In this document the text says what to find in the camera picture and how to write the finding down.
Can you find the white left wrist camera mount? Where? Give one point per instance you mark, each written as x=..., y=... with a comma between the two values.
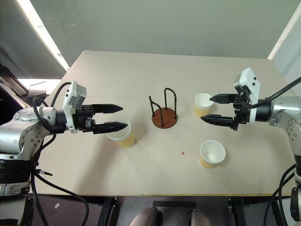
x=75, y=94

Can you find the black table leg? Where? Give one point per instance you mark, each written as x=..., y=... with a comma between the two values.
x=107, y=212
x=236, y=212

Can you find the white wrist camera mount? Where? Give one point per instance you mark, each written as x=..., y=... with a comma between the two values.
x=251, y=80
x=75, y=94

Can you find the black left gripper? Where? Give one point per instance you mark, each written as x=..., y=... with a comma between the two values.
x=82, y=122

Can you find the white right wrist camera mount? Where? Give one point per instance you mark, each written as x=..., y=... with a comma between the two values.
x=251, y=80

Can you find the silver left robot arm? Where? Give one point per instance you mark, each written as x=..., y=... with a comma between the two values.
x=14, y=134

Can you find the black panel with tape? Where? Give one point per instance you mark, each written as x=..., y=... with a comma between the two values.
x=65, y=212

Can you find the tan paper cup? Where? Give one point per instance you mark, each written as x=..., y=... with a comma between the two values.
x=211, y=153
x=202, y=109
x=127, y=140

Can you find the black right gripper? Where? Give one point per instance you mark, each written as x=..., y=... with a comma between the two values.
x=242, y=113

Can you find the dark furniture piece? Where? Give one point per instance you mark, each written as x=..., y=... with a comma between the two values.
x=9, y=87

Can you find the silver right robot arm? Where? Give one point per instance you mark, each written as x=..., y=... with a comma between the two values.
x=284, y=113

